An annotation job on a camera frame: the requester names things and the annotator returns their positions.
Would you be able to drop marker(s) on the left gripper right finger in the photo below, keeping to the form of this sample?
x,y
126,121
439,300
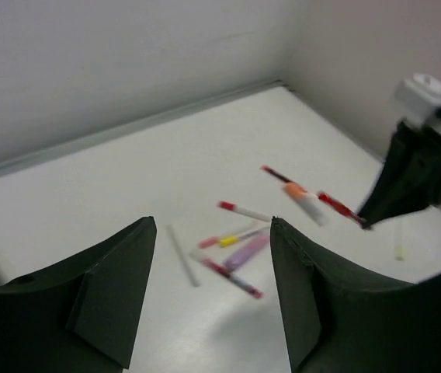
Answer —
x,y
341,317

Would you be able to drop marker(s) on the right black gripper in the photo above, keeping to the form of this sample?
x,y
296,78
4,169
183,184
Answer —
x,y
410,180

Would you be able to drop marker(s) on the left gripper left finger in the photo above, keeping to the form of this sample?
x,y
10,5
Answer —
x,y
82,313

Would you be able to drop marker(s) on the yellow white pen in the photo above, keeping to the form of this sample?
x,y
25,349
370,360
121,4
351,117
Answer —
x,y
399,251

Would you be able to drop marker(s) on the dark red pen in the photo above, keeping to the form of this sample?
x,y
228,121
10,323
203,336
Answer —
x,y
277,175

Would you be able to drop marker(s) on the red gel pen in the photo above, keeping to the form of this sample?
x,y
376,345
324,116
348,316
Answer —
x,y
339,207

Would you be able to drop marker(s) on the orange capped white marker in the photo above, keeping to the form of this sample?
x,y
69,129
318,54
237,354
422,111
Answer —
x,y
306,201

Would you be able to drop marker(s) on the purple highlighter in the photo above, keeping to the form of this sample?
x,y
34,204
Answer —
x,y
246,252

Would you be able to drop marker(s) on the pink clear pen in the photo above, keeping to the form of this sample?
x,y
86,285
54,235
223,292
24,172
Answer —
x,y
226,274

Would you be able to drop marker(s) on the pink yellow marker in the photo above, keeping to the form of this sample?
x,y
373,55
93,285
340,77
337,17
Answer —
x,y
227,238

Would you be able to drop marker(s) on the red capped white marker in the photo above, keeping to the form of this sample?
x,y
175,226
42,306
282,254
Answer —
x,y
228,206

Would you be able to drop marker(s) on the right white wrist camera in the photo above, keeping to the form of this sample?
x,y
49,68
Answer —
x,y
417,98

